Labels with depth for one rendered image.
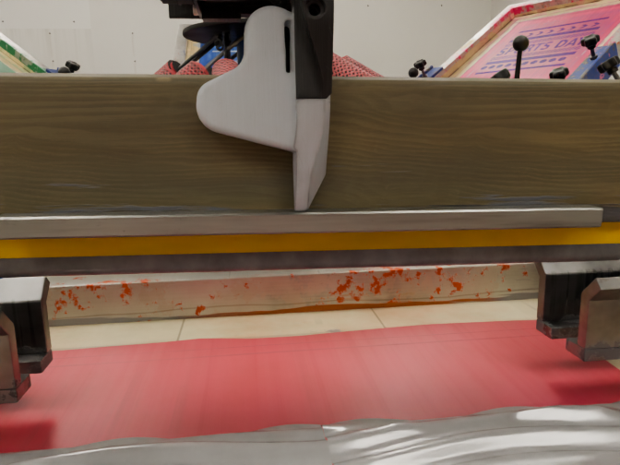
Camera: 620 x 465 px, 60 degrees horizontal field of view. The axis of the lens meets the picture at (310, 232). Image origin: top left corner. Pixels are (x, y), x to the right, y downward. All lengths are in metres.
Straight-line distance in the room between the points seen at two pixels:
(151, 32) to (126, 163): 4.28
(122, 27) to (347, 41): 1.74
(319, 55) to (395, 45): 4.41
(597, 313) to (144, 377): 0.28
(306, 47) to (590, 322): 0.23
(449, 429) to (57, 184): 0.23
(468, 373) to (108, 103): 0.27
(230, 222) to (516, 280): 0.34
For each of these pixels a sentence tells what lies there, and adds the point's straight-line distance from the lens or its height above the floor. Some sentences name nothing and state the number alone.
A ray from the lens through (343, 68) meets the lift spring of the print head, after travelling 0.99.
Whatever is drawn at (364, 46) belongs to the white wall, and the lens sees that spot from 4.58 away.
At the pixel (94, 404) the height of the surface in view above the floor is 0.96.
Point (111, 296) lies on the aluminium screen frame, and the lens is 0.49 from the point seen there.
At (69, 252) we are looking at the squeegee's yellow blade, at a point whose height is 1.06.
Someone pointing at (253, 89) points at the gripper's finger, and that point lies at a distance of 0.25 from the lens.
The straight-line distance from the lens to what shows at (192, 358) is 0.40.
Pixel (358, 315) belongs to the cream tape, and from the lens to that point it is 0.47.
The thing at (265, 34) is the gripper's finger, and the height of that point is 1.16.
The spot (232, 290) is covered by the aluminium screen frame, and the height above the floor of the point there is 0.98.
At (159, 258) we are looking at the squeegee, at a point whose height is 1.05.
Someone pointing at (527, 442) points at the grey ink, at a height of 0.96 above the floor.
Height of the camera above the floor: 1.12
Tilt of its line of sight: 11 degrees down
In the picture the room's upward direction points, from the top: 1 degrees counter-clockwise
